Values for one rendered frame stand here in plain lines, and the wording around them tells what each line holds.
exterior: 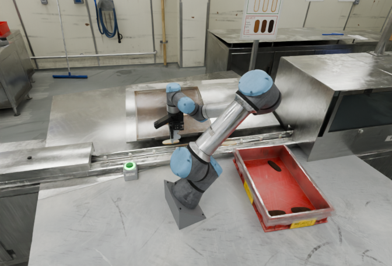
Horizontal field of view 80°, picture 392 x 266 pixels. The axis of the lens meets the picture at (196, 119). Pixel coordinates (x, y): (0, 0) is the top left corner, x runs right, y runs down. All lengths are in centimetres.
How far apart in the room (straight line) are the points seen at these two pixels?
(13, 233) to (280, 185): 158
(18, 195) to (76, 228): 48
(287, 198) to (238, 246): 38
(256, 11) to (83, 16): 347
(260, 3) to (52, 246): 205
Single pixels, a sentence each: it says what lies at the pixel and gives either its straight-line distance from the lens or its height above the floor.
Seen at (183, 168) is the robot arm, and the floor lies 114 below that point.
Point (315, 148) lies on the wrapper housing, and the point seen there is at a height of 92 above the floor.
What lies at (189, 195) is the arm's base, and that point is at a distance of 110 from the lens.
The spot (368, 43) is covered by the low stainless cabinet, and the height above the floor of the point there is 77.
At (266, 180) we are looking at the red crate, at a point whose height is 82.
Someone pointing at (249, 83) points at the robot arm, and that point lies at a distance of 90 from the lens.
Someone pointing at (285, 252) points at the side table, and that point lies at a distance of 118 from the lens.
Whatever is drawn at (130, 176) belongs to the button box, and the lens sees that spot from 133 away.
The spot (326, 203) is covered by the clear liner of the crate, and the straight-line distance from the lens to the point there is 128.
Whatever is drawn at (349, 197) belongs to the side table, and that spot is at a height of 82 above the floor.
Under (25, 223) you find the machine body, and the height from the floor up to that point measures 51.
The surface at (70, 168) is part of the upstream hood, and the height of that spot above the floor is 89.
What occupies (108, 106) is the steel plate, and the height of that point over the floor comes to 82.
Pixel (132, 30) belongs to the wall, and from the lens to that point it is 491.
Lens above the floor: 180
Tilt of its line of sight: 33 degrees down
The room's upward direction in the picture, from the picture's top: 2 degrees clockwise
